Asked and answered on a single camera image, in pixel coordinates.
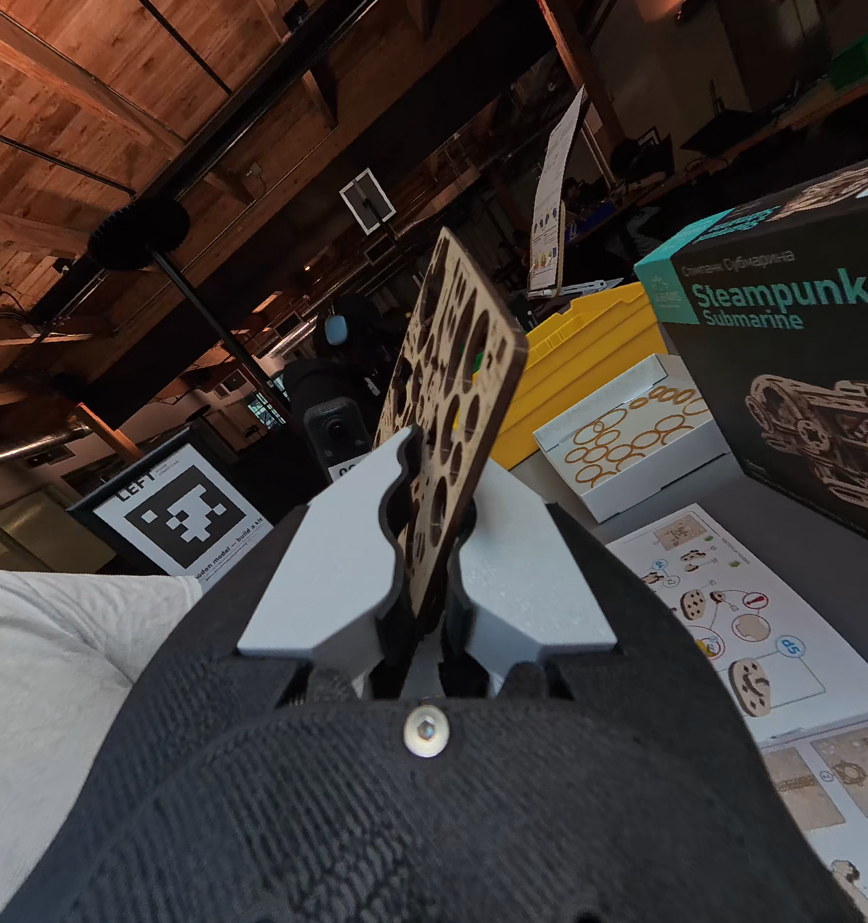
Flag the white instruction booklet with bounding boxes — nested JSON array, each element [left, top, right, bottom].
[[605, 503, 868, 923]]

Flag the white cardboard tray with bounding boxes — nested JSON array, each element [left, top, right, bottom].
[[533, 353, 732, 524]]

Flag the yellow plastic bin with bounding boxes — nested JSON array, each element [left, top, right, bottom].
[[488, 281, 670, 471]]

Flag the black teal model kit box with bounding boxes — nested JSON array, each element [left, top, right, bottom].
[[634, 151, 868, 558]]

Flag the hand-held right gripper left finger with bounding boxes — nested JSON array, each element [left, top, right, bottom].
[[237, 425, 426, 697]]

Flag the white square ceiling light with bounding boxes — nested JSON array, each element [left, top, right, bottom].
[[339, 168, 399, 234]]

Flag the black round fixture on pole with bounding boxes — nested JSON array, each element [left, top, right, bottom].
[[88, 198, 292, 428]]

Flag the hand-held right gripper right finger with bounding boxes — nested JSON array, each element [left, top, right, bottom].
[[444, 461, 618, 697]]

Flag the grey ventilation duct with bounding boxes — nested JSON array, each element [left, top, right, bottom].
[[0, 422, 93, 477]]

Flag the green storage bins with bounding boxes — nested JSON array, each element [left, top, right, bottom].
[[830, 29, 868, 92]]

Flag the white instruction poster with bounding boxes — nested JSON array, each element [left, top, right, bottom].
[[526, 87, 588, 299]]

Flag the white sign black frame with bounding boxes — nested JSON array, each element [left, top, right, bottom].
[[69, 425, 275, 578]]

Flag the group of tan rings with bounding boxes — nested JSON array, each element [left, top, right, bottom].
[[564, 386, 713, 486]]

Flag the laser-cut plywood parts sheet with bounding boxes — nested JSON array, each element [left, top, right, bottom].
[[371, 226, 530, 644]]

